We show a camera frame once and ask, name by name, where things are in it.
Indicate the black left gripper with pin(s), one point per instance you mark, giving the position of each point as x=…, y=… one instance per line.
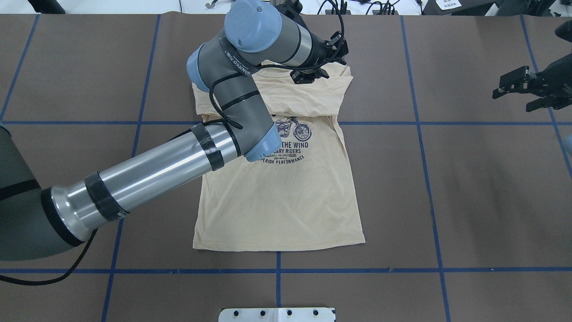
x=318, y=50

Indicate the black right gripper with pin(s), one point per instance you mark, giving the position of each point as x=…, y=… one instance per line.
x=557, y=74

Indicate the cream long-sleeve printed shirt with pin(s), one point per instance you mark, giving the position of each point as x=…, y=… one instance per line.
x=300, y=198

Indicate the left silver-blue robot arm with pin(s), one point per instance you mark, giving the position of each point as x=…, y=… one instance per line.
x=40, y=222

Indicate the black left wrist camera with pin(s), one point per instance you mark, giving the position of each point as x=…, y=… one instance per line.
x=284, y=6

